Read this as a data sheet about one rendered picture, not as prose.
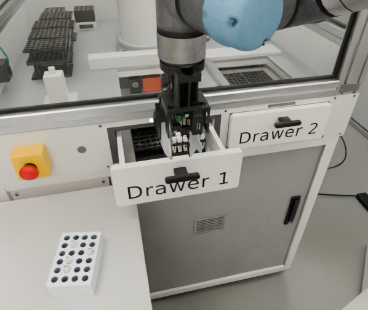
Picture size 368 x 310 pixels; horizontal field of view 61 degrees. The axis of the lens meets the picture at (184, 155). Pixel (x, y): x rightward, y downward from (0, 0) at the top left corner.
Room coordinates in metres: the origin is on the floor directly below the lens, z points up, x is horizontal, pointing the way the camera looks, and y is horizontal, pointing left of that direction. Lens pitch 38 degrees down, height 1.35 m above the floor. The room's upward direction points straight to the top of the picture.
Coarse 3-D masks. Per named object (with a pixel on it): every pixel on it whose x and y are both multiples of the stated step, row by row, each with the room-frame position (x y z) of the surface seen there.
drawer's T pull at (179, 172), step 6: (174, 168) 0.51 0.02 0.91; (180, 168) 0.51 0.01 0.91; (174, 174) 0.50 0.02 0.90; (180, 174) 0.49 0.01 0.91; (186, 174) 0.49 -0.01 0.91; (192, 174) 0.49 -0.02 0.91; (198, 174) 0.49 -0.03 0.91; (168, 180) 0.47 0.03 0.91; (174, 180) 0.47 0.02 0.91; (180, 180) 0.48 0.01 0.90; (186, 180) 0.48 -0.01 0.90
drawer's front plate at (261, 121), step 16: (256, 112) 0.71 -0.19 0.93; (272, 112) 0.72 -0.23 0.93; (288, 112) 0.73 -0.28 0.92; (304, 112) 0.74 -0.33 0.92; (320, 112) 0.75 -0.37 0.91; (240, 128) 0.70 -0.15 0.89; (256, 128) 0.71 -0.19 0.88; (272, 128) 0.72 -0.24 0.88; (288, 128) 0.73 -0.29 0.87; (304, 128) 0.74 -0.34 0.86; (320, 128) 0.75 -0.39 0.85; (240, 144) 0.70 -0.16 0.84; (256, 144) 0.71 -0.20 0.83; (272, 144) 0.72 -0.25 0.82
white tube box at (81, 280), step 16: (64, 240) 0.41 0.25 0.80; (80, 240) 0.41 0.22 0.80; (96, 240) 0.41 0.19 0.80; (64, 256) 0.37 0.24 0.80; (80, 256) 0.37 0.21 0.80; (96, 256) 0.37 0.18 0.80; (64, 272) 0.33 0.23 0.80; (80, 272) 0.33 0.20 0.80; (96, 272) 0.35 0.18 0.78; (48, 288) 0.30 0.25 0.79; (64, 288) 0.30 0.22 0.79; (80, 288) 0.31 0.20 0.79
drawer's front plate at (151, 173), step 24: (120, 168) 0.49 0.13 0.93; (144, 168) 0.50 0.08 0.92; (168, 168) 0.51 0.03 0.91; (192, 168) 0.52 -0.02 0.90; (216, 168) 0.53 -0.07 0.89; (240, 168) 0.55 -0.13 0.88; (120, 192) 0.48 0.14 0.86; (144, 192) 0.50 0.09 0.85; (168, 192) 0.51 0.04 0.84; (192, 192) 0.52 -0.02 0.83
